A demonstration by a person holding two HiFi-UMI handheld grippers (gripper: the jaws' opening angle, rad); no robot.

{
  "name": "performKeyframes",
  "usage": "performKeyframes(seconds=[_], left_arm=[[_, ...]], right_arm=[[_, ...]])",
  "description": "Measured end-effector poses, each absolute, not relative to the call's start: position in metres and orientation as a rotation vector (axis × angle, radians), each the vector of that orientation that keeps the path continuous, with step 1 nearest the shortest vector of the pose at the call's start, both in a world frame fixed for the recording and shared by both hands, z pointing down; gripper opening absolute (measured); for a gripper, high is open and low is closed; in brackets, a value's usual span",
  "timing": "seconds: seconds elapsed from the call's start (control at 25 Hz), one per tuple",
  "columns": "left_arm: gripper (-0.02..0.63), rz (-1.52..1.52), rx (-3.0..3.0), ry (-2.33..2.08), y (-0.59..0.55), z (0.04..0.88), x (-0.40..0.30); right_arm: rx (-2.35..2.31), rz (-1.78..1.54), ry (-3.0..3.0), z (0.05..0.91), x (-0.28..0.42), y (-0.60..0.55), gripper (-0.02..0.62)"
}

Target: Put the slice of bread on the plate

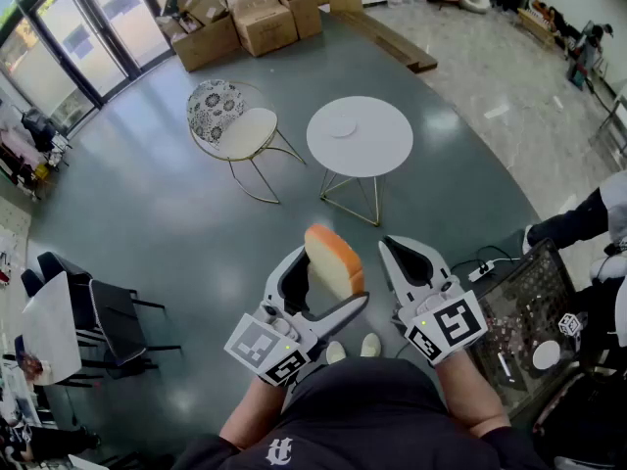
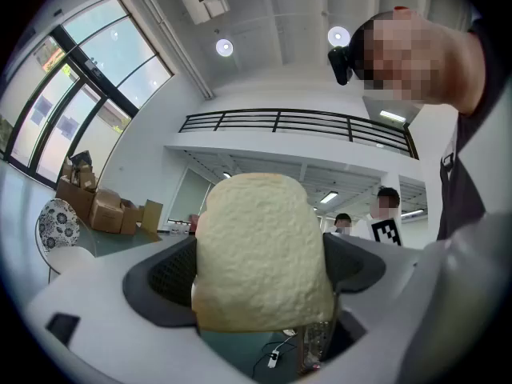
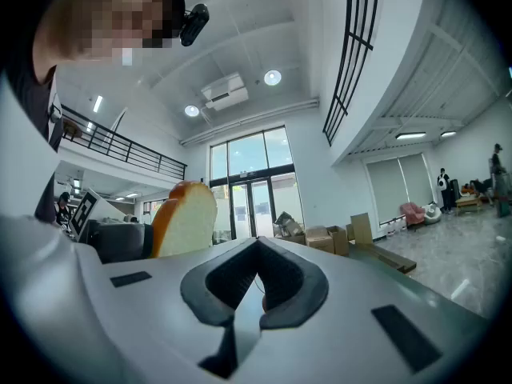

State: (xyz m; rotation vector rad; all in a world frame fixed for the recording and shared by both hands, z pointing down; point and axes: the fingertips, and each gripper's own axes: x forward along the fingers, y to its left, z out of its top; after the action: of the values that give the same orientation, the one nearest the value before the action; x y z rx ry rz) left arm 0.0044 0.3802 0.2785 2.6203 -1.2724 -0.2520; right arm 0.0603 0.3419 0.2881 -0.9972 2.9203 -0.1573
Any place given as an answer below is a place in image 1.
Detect white power strip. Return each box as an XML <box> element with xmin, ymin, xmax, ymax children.
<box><xmin>467</xmin><ymin>259</ymin><xmax>497</xmax><ymax>284</ymax></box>

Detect person's left forearm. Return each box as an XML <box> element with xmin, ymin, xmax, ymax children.
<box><xmin>218</xmin><ymin>373</ymin><xmax>291</xmax><ymax>452</ymax></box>

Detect tall open cardboard box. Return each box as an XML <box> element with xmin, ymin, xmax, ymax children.
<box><xmin>272</xmin><ymin>0</ymin><xmax>323</xmax><ymax>41</ymax></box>

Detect glass doors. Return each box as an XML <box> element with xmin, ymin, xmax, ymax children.
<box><xmin>0</xmin><ymin>0</ymin><xmax>173</xmax><ymax>134</ymax></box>

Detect person's white right shoe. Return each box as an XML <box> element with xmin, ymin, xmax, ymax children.
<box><xmin>360</xmin><ymin>332</ymin><xmax>383</xmax><ymax>358</ymax></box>

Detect white marble top table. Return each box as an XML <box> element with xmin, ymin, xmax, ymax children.
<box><xmin>21</xmin><ymin>270</ymin><xmax>83</xmax><ymax>387</ymax></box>

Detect person's white shoe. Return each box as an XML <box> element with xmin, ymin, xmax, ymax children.
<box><xmin>324</xmin><ymin>340</ymin><xmax>348</xmax><ymax>366</ymax></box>
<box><xmin>360</xmin><ymin>332</ymin><xmax>383</xmax><ymax>358</ymax></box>

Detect large open cardboard box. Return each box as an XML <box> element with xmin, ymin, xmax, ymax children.
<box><xmin>155</xmin><ymin>11</ymin><xmax>242</xmax><ymax>73</ymax></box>

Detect black dining chair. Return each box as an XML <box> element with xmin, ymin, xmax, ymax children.
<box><xmin>87</xmin><ymin>277</ymin><xmax>183</xmax><ymax>377</ymax></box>
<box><xmin>20</xmin><ymin>251</ymin><xmax>94</xmax><ymax>332</ymax></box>

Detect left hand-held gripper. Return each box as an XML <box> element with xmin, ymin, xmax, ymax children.
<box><xmin>223</xmin><ymin>244</ymin><xmax>370</xmax><ymax>389</ymax></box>

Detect dark machine stand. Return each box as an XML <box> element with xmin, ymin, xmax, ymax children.
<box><xmin>565</xmin><ymin>19</ymin><xmax>614</xmax><ymax>92</ymax></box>

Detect floral back gold frame chair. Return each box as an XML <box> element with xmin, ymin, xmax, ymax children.
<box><xmin>185</xmin><ymin>78</ymin><xmax>308</xmax><ymax>206</ymax></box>

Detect wooden bench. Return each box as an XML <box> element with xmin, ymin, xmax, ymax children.
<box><xmin>516</xmin><ymin>0</ymin><xmax>560</xmax><ymax>49</ymax></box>

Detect white round side table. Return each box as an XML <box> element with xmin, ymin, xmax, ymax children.
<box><xmin>306</xmin><ymin>95</ymin><xmax>415</xmax><ymax>228</ymax></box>

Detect closed cardboard box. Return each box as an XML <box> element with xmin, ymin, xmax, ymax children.
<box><xmin>228</xmin><ymin>0</ymin><xmax>300</xmax><ymax>59</ymax></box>

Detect spare hand-held gripper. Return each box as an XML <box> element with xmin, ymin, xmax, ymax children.
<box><xmin>557</xmin><ymin>311</ymin><xmax>588</xmax><ymax>353</ymax></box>

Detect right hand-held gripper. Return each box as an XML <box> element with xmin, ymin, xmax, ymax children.
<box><xmin>377</xmin><ymin>234</ymin><xmax>490</xmax><ymax>367</ymax></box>

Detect black power cable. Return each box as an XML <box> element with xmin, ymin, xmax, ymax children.
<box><xmin>449</xmin><ymin>244</ymin><xmax>521</xmax><ymax>274</ymax></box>

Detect person's right forearm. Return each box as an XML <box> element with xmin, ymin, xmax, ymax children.
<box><xmin>432</xmin><ymin>349</ymin><xmax>513</xmax><ymax>441</ymax></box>

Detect person's white left shoe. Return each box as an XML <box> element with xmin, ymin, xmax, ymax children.
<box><xmin>324</xmin><ymin>340</ymin><xmax>348</xmax><ymax>366</ymax></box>

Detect wooden planks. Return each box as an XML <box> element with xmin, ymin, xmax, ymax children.
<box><xmin>330</xmin><ymin>9</ymin><xmax>439</xmax><ymax>74</ymax></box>

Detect black plastic crate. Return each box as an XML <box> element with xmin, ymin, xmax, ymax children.
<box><xmin>467</xmin><ymin>237</ymin><xmax>582</xmax><ymax>418</ymax></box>

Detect white round disc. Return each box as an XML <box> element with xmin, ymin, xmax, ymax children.
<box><xmin>531</xmin><ymin>340</ymin><xmax>561</xmax><ymax>370</ymax></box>

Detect person's black shirt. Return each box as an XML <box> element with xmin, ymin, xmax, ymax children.
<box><xmin>169</xmin><ymin>356</ymin><xmax>553</xmax><ymax>470</ymax></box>

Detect small open cardboard box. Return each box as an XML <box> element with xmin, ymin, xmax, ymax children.
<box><xmin>176</xmin><ymin>0</ymin><xmax>230</xmax><ymax>27</ymax></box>

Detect slice of bread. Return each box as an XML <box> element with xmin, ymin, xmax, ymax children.
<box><xmin>304</xmin><ymin>223</ymin><xmax>366</xmax><ymax>304</ymax></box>

